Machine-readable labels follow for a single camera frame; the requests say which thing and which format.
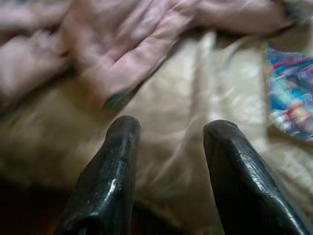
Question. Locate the pink cartoon print blanket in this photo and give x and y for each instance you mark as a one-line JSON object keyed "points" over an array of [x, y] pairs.
{"points": [[110, 36]]}

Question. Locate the beige patterned bed sheet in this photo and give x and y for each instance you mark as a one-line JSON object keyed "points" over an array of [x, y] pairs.
{"points": [[171, 98]]}

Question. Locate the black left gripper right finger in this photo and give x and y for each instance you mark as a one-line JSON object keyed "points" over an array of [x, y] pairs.
{"points": [[244, 183]]}

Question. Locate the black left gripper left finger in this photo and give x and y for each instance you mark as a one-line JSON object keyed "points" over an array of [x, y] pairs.
{"points": [[110, 171]]}

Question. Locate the colourful comic book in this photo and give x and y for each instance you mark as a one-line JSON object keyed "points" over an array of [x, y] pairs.
{"points": [[288, 85]]}

